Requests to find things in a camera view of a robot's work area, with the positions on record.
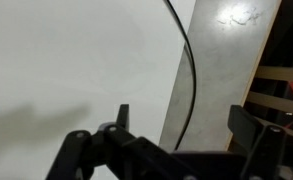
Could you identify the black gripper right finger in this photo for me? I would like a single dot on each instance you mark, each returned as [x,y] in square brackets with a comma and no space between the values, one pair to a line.
[262,146]

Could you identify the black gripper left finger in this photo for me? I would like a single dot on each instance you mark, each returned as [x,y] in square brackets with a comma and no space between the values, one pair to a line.
[119,146]

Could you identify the light wooden slat-back chair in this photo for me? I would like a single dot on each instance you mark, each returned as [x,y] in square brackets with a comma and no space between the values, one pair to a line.
[279,74]

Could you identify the large white board mat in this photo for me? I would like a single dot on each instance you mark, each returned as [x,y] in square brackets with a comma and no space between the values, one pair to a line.
[69,50]

